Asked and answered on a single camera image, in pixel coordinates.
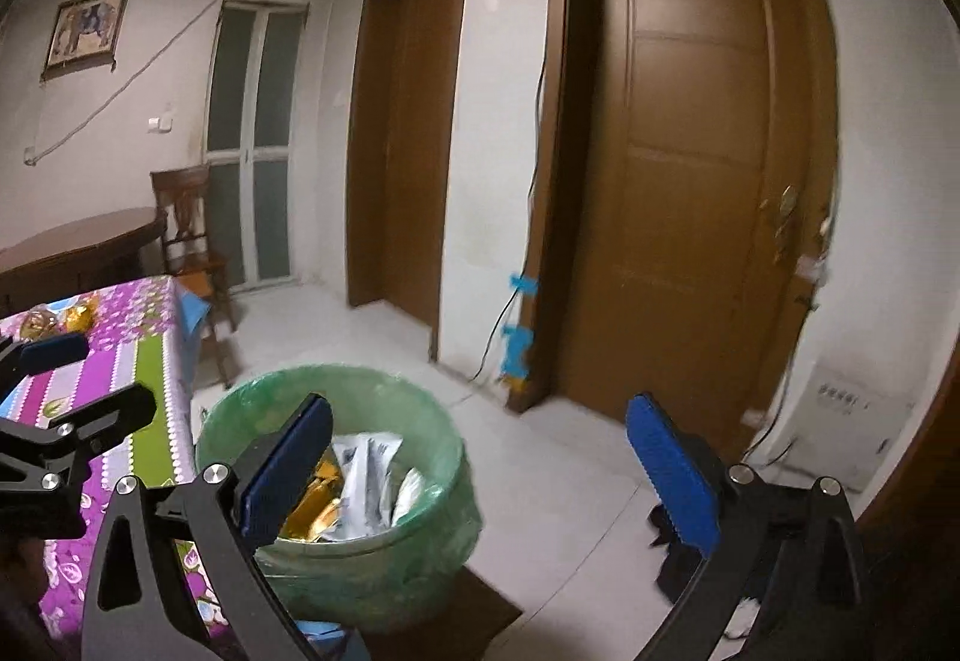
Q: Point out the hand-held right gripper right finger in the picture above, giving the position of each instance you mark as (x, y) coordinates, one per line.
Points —
(671, 473)

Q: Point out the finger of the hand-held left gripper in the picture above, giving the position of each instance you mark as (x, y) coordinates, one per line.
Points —
(52, 349)
(97, 417)

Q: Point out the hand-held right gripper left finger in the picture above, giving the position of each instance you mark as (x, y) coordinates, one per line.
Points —
(289, 473)

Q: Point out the gold foil packet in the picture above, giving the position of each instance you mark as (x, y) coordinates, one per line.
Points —
(319, 511)

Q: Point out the white packet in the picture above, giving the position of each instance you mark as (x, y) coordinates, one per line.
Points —
(367, 473)

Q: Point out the green lined bin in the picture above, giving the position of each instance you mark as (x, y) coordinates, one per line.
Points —
(375, 578)

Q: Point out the bun in clear wrapper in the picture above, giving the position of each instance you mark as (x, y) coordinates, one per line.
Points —
(37, 325)

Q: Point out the crumpled gold wrapper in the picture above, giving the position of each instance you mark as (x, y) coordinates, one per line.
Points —
(79, 316)

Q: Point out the purple green printed tablecloth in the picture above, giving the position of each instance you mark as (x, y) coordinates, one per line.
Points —
(150, 361)

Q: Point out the dark wooden dining table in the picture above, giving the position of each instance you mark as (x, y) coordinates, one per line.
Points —
(75, 256)

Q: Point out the dark cloth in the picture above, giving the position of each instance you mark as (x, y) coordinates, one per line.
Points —
(667, 571)

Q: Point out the blue plastic item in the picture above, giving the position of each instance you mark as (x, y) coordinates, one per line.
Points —
(322, 637)

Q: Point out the white appliance box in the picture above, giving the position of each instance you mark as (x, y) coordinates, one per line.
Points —
(840, 421)

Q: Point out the wooden chair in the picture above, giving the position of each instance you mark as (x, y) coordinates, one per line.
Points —
(187, 218)

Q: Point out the blue tape piece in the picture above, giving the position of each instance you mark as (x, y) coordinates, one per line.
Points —
(525, 284)
(517, 350)

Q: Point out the brown floor mat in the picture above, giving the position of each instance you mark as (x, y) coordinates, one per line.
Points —
(480, 616)

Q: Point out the frosted glass double door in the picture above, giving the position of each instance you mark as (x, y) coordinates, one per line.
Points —
(251, 144)

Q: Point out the wall light switch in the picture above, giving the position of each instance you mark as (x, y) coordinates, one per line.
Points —
(159, 123)

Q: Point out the framed wall picture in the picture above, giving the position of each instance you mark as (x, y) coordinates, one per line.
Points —
(84, 31)

